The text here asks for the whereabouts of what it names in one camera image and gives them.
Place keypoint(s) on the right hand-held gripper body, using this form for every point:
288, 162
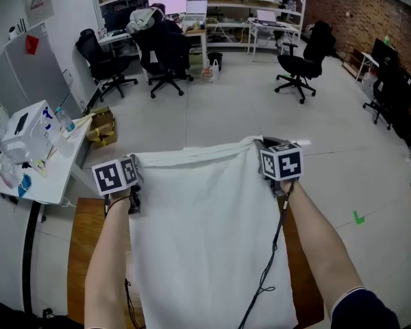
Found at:
282, 163

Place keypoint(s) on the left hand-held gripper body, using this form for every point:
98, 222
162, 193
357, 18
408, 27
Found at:
109, 178

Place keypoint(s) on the white pillowcase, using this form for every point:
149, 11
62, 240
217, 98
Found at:
205, 238

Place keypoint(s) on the person's right forearm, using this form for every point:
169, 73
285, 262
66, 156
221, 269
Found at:
318, 245

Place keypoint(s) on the person's left forearm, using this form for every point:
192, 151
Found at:
106, 262

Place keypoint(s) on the black wrist band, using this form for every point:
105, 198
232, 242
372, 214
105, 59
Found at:
118, 201

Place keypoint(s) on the cardboard box with yellow tape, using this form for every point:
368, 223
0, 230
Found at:
102, 129

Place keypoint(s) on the white side desk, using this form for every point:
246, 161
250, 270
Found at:
58, 180

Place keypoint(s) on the clear water bottle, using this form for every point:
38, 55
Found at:
65, 120

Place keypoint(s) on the wooden table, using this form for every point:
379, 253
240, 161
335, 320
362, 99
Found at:
82, 252

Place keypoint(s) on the blue spray bottle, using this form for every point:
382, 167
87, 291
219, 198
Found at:
48, 117

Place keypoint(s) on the white printer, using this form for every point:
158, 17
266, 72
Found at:
31, 135

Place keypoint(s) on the pink packet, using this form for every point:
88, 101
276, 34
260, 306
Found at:
8, 178

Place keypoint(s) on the black phone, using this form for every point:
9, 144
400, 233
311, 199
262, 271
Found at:
21, 123

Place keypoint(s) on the black office chair with armrests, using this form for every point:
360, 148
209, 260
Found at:
311, 60

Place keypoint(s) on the white plastic bag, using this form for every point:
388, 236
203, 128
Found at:
209, 72

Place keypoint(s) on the black office chair by monitor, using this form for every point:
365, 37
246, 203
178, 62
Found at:
380, 94

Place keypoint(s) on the empty black office chair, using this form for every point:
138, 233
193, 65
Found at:
96, 57

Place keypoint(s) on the black trash bin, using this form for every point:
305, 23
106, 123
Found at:
216, 57

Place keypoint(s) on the grey refrigerator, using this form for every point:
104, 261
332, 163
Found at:
34, 77

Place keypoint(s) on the narrow white desk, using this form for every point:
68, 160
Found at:
368, 58

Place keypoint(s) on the small white table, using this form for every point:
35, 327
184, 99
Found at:
274, 26

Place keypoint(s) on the white office desk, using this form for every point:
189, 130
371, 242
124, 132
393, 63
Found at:
106, 39

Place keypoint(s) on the black cabinet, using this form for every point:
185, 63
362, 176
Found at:
409, 98

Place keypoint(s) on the silver laptop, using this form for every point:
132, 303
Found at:
267, 15

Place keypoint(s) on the black standing monitor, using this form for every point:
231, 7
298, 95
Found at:
383, 53

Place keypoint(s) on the red paper sticker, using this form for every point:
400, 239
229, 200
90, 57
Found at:
31, 45

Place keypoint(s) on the dark computer monitor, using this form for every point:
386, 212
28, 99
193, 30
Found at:
118, 19

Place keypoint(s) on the green bottle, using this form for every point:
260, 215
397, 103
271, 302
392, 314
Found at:
387, 39

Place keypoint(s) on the black equipment stand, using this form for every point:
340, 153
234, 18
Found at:
20, 317

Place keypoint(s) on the person's dark navy shirt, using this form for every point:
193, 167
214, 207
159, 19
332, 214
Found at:
363, 310

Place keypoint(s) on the white laptop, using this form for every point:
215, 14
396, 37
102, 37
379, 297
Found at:
197, 9

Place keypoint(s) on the pink lit monitor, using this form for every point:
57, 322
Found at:
168, 3

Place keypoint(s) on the white wall poster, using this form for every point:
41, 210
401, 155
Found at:
37, 3

